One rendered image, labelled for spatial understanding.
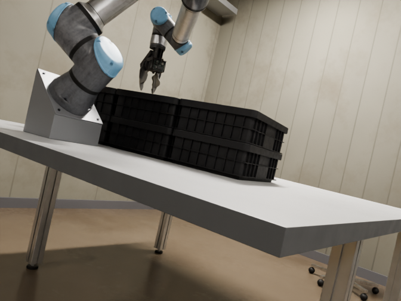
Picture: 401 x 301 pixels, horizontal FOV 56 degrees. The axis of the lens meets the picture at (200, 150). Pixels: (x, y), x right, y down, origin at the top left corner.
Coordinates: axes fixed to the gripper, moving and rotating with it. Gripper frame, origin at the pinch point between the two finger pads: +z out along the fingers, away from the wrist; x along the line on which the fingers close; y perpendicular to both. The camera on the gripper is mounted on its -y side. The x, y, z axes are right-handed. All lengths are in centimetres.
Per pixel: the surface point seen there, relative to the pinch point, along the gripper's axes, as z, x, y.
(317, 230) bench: 30, -22, 126
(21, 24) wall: -40, -44, -147
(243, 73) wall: -71, 184, -176
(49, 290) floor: 98, -23, -8
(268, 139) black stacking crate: 14, 24, 62
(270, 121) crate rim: 8, 21, 64
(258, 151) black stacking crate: 19, 16, 66
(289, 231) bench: 30, -32, 130
